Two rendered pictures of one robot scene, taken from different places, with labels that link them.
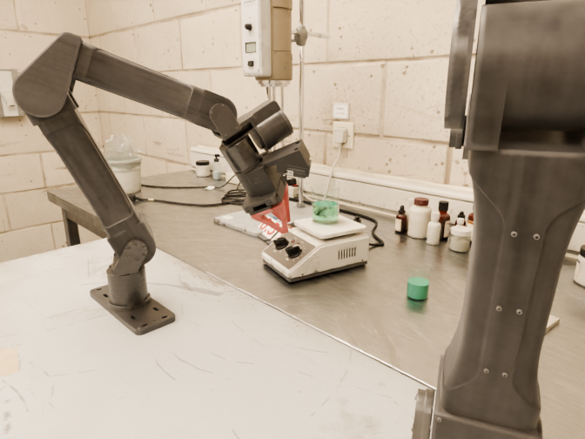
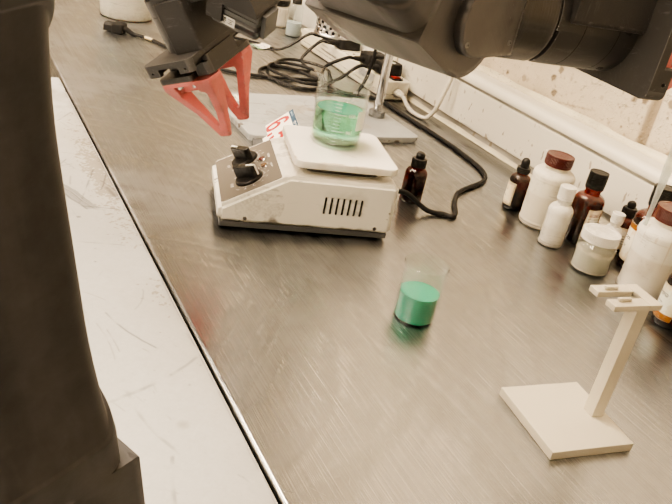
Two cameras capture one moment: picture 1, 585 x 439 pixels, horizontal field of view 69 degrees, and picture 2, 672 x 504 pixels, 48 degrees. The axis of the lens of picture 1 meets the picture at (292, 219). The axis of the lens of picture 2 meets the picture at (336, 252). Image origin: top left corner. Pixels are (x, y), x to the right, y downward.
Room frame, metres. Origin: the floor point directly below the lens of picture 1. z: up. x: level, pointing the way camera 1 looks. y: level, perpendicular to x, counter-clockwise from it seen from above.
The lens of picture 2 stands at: (0.09, -0.29, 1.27)
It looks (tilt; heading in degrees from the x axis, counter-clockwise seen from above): 27 degrees down; 13
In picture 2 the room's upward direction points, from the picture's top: 12 degrees clockwise
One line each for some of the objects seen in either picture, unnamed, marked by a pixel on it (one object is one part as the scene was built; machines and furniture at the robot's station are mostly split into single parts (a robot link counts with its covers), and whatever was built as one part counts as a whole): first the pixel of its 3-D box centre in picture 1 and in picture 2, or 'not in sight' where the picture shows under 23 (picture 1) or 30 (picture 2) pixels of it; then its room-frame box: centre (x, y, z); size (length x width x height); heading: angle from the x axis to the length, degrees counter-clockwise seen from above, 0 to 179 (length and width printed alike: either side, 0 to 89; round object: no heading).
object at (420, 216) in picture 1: (420, 217); (549, 189); (1.07, -0.33, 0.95); 0.06 x 0.06 x 0.10
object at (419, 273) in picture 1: (418, 280); (420, 290); (0.72, -0.23, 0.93); 0.04 x 0.04 x 0.06
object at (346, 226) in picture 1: (329, 225); (337, 149); (0.89, -0.08, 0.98); 0.12 x 0.12 x 0.01; 29
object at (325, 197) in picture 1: (324, 205); (337, 110); (0.90, -0.07, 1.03); 0.07 x 0.06 x 0.08; 118
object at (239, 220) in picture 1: (272, 215); (313, 116); (1.23, 0.06, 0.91); 0.30 x 0.20 x 0.01; 135
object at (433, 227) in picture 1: (433, 227); (559, 215); (1.01, -0.35, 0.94); 0.03 x 0.03 x 0.08
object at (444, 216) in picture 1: (441, 219); (587, 206); (1.05, -0.38, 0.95); 0.04 x 0.04 x 0.10
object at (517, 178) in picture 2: (400, 218); (519, 182); (1.10, -0.29, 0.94); 0.03 x 0.03 x 0.07
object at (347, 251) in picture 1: (319, 246); (310, 181); (0.88, -0.06, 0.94); 0.22 x 0.13 x 0.08; 120
